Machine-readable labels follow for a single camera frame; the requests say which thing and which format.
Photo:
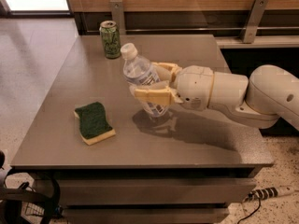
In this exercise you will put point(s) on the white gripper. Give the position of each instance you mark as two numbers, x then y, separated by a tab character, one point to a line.
193	86

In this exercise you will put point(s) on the right metal wall bracket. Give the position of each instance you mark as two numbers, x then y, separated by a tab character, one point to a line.
249	31

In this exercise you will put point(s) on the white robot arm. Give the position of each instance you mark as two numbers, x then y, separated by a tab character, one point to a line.
268	94

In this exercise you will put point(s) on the left metal wall bracket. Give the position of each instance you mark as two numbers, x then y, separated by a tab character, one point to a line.
117	13

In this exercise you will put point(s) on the clear plastic water bottle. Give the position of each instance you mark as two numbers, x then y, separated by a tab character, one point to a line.
139	71

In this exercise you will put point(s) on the green and yellow sponge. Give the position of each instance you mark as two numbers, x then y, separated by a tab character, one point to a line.
93	125

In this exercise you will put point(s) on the grey table drawer lower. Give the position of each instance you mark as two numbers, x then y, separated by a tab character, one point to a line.
146	216

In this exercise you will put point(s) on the black chair base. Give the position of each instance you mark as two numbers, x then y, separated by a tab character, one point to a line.
12	199

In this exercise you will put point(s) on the grey table drawer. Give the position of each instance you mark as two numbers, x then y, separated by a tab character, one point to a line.
154	191
146	216

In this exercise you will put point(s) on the grey table drawer upper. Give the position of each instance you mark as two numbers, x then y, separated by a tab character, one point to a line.
154	191

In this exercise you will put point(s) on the white power strip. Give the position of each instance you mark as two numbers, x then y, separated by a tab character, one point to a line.
268	193

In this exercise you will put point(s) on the metal wall bracket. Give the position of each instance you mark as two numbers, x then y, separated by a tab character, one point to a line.
117	13
249	31

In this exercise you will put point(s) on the green soda can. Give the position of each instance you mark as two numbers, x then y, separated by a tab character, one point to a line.
111	41

